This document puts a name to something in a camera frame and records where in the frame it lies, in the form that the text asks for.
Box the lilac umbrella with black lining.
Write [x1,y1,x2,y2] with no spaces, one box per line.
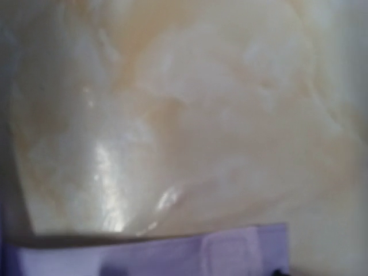
[1,224,289,275]

